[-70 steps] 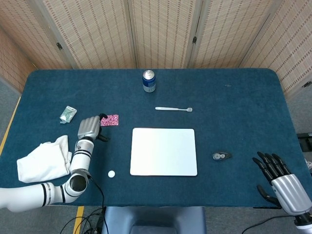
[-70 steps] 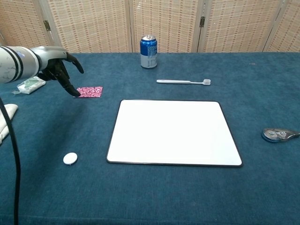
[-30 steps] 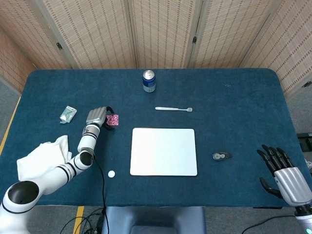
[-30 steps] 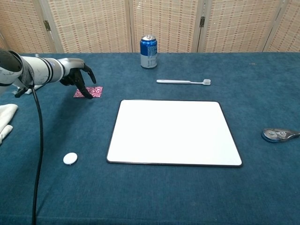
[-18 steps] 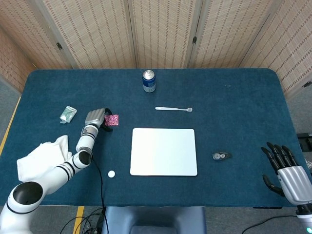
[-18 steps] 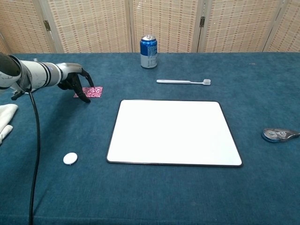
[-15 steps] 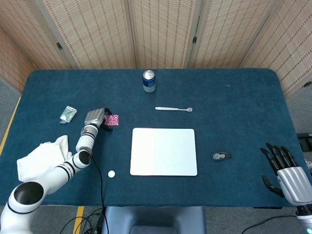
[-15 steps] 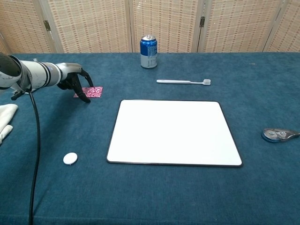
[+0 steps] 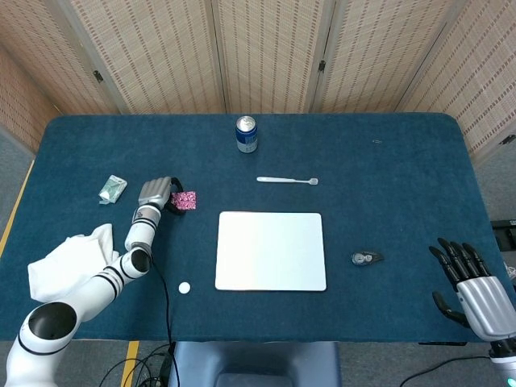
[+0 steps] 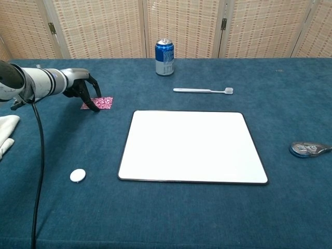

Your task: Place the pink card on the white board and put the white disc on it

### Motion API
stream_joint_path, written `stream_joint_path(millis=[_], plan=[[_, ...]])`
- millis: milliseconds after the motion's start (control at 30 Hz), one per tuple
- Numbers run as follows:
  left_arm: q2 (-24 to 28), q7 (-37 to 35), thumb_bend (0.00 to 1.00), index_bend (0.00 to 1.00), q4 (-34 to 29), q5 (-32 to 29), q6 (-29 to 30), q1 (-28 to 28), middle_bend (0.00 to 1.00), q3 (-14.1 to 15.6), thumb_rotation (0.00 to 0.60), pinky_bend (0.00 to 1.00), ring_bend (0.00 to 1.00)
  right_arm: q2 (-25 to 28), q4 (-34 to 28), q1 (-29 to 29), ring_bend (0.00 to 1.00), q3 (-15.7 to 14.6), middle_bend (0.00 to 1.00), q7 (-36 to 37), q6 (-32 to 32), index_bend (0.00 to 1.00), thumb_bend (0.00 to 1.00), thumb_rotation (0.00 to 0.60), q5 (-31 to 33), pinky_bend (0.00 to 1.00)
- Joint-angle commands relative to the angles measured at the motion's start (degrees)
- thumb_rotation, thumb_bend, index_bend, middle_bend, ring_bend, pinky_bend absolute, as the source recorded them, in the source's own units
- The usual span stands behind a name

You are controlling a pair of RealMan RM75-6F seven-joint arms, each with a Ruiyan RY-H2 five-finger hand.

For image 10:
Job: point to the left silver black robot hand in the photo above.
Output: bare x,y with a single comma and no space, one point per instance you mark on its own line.
75,77

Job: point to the pink patterned paper piece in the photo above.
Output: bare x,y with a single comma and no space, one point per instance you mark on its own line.
105,102

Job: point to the white ball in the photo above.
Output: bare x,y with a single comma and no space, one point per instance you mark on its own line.
77,175

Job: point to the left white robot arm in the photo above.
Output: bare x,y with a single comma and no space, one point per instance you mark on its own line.
39,81

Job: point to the white rectangular board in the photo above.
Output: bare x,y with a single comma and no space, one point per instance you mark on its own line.
192,147

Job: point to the woven bamboo folding screen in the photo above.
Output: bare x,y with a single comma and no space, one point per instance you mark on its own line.
103,28

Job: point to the white cloth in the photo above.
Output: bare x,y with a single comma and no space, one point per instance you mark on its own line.
6,129

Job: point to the blue silver soda can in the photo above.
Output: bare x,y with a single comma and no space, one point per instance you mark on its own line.
164,57

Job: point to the white toothbrush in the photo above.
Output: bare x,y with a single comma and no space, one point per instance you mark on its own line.
194,90

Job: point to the blue tablecloth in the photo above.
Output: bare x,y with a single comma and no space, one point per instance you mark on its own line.
166,212

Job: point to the blue grey correction tape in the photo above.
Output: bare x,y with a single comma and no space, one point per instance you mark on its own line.
306,149

